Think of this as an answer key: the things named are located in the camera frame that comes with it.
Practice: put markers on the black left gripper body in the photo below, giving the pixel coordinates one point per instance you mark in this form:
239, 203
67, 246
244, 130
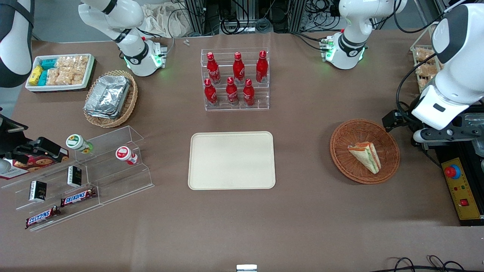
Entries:
393, 120

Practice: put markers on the triangle sandwich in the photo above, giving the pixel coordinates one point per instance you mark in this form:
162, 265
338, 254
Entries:
366, 155

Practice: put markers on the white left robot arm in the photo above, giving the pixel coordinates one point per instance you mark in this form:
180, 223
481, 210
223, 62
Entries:
457, 49

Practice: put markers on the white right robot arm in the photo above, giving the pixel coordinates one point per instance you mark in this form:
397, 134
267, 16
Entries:
132, 49

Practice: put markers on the round brown wicker basket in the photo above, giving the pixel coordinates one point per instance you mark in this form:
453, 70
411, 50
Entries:
348, 158

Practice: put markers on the oval tan wicker basket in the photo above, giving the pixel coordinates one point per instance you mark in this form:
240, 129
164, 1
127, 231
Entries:
130, 102

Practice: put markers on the beige plastic tray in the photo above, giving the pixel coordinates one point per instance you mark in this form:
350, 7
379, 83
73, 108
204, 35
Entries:
230, 160

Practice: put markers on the red cookie box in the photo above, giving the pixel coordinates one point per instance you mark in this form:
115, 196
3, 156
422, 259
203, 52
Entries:
22, 166

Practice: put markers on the green capped drink bottle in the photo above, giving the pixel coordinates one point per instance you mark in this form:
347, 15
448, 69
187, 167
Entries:
76, 142

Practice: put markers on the small black box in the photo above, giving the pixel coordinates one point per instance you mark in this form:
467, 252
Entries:
74, 176
38, 190

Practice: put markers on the bagged fried snack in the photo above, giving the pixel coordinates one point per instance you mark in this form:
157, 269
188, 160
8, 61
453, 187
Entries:
424, 54
427, 71

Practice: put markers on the Snickers chocolate bar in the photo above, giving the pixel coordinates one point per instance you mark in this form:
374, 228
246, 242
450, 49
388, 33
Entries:
41, 217
77, 197

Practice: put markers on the white rectangular snack bin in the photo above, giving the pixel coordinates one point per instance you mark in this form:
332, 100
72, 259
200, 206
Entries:
56, 88

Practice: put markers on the teal snack pack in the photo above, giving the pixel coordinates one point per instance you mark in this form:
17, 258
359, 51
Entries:
49, 64
42, 78

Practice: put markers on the clear rice cracker bag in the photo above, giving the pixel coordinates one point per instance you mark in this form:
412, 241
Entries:
78, 77
53, 76
65, 62
65, 76
81, 63

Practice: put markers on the yellow snack pack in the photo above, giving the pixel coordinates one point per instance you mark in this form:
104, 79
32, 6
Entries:
35, 75

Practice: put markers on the red emergency stop button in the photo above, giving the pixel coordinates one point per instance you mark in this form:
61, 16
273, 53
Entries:
452, 172

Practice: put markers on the metal pan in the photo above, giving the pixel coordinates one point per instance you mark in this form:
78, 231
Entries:
474, 120

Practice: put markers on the clear acrylic stepped display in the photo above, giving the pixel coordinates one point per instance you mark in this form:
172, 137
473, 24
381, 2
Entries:
117, 177

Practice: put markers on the red capped drink bottle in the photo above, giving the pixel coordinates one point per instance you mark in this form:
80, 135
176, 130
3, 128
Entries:
124, 154

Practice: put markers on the stacked aluminium foil trays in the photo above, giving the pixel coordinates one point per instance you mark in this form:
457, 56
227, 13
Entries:
107, 96

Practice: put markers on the yellow control box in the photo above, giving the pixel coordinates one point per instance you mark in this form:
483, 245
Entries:
463, 192

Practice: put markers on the clear acrylic bottle rack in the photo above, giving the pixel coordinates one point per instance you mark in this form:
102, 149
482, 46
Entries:
261, 96

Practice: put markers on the red cola bottle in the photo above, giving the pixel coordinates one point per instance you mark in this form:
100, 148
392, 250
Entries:
213, 70
232, 93
261, 70
210, 94
248, 94
238, 70

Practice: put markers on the crumpled white cloth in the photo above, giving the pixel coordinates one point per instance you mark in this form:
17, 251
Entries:
162, 20

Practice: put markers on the black bracket with metal pin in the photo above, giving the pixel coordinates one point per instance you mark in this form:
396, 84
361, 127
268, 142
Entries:
9, 141

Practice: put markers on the aluminium frame rack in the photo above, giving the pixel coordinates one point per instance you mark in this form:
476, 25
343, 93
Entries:
196, 17

